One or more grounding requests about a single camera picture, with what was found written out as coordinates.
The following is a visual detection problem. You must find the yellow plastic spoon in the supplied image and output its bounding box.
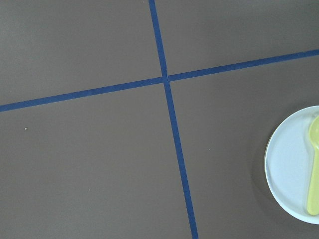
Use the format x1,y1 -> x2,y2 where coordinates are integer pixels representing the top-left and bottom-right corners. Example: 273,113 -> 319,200
307,117 -> 319,216

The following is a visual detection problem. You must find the white round plate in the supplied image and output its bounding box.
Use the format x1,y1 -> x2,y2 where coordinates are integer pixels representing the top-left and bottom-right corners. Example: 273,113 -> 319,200
264,106 -> 319,225

